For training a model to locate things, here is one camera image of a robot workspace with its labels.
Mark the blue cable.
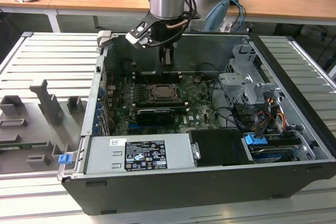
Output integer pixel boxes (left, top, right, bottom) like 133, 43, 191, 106
230, 0, 246, 29

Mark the green motherboard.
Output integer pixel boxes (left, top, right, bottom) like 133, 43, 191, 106
106, 73, 232, 135

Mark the coloured wire bundle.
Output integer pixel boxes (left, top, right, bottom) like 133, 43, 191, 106
256, 98, 287, 133

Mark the silver metal drive cage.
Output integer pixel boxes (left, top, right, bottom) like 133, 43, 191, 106
217, 44, 287, 109

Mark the hard disk drive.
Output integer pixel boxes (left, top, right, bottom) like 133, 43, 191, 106
249, 144, 297, 162

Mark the black wire bundle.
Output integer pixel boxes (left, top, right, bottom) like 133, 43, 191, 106
214, 103, 263, 138

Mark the black graphics card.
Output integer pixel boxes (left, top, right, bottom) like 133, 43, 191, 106
135, 107, 176, 126

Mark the black open PC case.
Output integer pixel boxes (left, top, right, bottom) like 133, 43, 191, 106
57, 30, 336, 216

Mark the black label sticker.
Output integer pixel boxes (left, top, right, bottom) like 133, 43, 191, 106
124, 140, 168, 171

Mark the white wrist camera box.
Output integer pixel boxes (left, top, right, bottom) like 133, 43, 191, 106
125, 14, 158, 50

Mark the grey parts rack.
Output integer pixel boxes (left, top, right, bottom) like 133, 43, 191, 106
0, 79, 89, 175

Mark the black CPU socket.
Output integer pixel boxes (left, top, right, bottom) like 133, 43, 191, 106
147, 82, 184, 104

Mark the silver power supply unit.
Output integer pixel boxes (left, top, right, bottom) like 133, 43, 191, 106
85, 133, 197, 175

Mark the black RAM slot bank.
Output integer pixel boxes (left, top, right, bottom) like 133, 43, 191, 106
133, 101, 190, 111
132, 62, 184, 83

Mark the blue plastic case latch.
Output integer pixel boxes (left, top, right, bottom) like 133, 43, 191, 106
58, 153, 72, 165

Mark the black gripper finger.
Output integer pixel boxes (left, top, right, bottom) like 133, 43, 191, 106
160, 46, 175, 67

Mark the grey plastic case handle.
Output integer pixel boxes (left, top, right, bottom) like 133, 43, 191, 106
96, 30, 113, 49

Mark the metal socket cover frame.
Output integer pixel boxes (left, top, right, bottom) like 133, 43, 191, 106
149, 83, 182, 103

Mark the green RAM stick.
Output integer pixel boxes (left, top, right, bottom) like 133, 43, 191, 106
0, 142, 35, 150

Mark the black plastic shroud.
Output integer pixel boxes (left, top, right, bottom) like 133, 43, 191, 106
188, 129, 254, 167

